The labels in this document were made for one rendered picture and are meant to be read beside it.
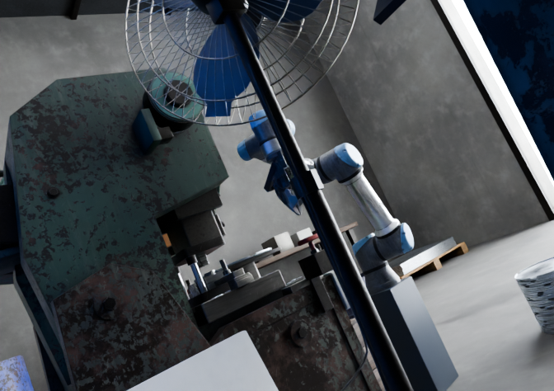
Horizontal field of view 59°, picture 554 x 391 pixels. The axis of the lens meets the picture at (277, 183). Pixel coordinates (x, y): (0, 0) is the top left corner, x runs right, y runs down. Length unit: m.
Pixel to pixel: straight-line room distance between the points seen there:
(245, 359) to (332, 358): 0.32
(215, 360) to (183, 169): 0.60
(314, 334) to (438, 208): 5.27
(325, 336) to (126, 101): 0.99
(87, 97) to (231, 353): 0.89
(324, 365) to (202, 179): 0.71
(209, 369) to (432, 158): 5.50
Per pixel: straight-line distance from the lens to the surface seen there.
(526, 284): 2.36
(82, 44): 6.14
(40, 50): 6.00
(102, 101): 1.65
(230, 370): 1.43
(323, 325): 1.63
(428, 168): 6.67
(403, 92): 6.70
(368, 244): 2.13
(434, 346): 2.21
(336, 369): 1.64
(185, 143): 1.66
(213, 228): 1.72
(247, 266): 1.77
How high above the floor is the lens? 0.70
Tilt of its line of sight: 9 degrees up
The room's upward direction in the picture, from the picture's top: 24 degrees counter-clockwise
